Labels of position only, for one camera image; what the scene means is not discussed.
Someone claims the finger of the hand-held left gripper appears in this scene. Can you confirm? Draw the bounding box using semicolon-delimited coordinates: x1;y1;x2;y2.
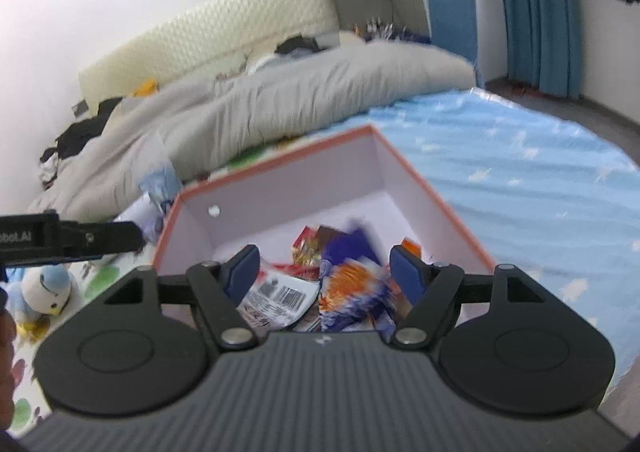
62;221;143;260

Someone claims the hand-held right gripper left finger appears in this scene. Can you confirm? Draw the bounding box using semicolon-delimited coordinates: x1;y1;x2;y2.
106;245;261;350

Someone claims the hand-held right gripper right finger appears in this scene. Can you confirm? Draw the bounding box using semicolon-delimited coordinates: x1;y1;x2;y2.
390;245;543;352

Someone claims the red yellow snack packet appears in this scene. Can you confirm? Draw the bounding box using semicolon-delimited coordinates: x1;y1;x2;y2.
235;259;321;330

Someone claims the blue snack packet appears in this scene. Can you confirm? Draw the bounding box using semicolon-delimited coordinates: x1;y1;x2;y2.
319;218;401;343

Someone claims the shiny red snack packet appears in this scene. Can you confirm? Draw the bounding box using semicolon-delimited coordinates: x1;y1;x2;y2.
292;226;331;265

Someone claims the pink cardboard box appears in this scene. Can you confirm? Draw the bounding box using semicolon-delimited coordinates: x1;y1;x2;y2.
151;125;496;333

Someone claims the food print sheet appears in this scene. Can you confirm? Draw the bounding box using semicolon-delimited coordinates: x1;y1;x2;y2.
0;132;311;438

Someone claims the penguin plush toy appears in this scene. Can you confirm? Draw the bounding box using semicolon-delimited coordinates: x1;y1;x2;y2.
7;265;73;333

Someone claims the crumpled blue wrapper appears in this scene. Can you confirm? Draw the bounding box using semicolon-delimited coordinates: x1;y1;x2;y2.
115;167;183;253

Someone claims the black clothes pile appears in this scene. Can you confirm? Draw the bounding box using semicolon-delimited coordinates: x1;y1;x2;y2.
40;97;123;183

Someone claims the blue star bedsheet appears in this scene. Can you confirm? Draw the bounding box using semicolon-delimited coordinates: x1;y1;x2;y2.
360;86;640;383

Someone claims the grey duvet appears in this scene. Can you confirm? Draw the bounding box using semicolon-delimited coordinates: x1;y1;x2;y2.
27;40;476;223

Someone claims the dark garment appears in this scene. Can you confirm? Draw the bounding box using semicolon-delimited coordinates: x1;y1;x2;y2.
275;35;321;56

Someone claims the cream quilted headboard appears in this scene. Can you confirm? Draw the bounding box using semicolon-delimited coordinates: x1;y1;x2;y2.
77;0;341;106

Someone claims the group of small bottles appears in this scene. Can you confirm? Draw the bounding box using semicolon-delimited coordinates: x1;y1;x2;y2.
352;17;431;43

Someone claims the blue padded board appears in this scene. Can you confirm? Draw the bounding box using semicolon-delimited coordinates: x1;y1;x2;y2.
425;0;481;83

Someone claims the blue curtain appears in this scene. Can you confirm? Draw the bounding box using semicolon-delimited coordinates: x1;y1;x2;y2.
487;0;583;100

